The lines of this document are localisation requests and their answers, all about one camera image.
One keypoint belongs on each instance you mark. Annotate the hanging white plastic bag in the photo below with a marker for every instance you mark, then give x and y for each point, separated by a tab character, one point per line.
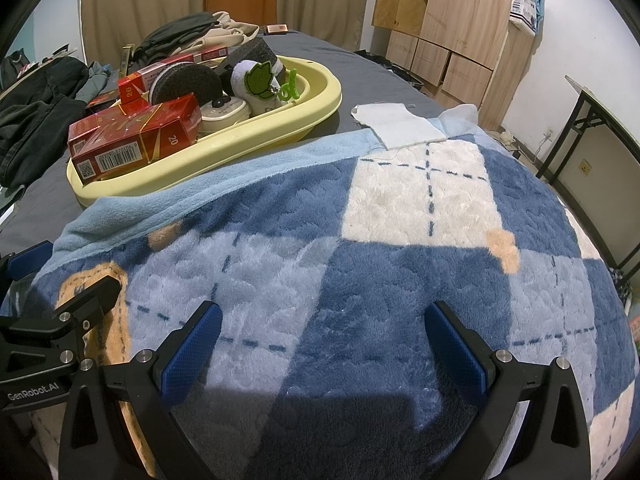
525	10

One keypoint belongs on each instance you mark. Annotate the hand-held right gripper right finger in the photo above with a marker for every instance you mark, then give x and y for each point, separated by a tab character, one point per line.
455	355

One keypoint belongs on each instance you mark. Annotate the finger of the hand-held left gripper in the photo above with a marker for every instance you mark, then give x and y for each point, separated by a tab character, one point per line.
95	297
30	260

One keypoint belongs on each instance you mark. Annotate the wooden wardrobe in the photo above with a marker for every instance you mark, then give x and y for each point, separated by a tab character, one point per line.
465	15

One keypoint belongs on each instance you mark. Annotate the small brown box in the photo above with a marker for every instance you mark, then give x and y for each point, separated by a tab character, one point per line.
276	29

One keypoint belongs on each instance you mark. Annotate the round tin with black knob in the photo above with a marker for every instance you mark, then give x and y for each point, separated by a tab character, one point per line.
225	112

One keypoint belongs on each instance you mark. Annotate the yellowish wall socket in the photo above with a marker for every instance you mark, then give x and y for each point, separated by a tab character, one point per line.
584	167

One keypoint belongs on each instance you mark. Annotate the black folding table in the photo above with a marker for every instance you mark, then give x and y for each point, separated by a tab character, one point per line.
600	120

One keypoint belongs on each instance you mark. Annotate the white cloth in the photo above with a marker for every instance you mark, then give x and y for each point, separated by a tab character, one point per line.
400	122

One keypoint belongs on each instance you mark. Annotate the beige clothing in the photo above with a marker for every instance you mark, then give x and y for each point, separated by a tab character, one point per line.
232	32

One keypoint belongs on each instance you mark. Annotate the green plastic clip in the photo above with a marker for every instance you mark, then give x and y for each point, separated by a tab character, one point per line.
288	87

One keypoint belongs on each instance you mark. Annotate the white wall socket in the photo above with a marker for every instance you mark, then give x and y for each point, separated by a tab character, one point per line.
548	135

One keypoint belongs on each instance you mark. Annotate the green leaf charm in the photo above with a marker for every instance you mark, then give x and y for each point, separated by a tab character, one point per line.
262	79

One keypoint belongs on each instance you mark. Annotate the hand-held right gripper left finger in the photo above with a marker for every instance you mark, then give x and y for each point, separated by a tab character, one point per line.
192	350

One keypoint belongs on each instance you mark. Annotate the blue plaid fleece blanket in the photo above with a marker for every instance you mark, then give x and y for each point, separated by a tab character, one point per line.
390	270

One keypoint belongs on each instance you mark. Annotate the black open suitcase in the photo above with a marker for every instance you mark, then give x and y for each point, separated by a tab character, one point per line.
395	67

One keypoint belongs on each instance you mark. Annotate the yellow plastic basin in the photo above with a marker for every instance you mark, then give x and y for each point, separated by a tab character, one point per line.
280	125

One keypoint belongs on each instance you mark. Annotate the black sponge cylinder white band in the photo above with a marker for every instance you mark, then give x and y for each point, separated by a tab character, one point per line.
187	85

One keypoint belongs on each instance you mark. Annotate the black sponge cylinder grey band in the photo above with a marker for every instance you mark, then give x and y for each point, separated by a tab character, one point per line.
252	52

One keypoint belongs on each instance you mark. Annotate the small dark red pack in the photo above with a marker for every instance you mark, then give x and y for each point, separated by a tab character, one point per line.
102	102

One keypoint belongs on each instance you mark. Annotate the red and silver box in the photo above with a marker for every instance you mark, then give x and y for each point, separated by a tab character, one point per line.
137	82

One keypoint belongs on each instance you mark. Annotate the black clothing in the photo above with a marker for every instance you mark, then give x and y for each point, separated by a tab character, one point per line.
35	115

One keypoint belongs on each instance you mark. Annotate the dark green jacket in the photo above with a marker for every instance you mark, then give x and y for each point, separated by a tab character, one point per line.
177	32

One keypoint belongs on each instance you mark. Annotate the pale purple plush pouch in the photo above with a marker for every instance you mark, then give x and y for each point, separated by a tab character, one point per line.
245	92

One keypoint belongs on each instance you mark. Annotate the grey bedsheet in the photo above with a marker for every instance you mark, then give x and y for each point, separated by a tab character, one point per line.
360	75

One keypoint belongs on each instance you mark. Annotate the beige curtain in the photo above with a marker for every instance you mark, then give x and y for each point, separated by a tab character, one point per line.
320	0

